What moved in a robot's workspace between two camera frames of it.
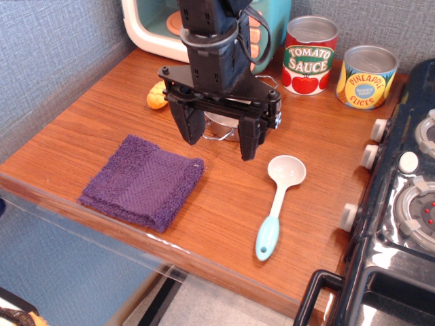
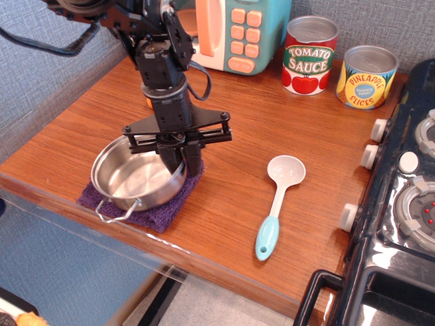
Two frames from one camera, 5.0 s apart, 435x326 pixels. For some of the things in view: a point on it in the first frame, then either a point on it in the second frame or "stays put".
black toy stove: x=389 y=279 stays put
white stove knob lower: x=349 y=216 stays put
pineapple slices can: x=367 y=77 stays put
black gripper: x=220 y=77 -> x=176 y=121
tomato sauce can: x=308 y=54 stays put
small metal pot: x=218 y=121 -> x=128 y=178
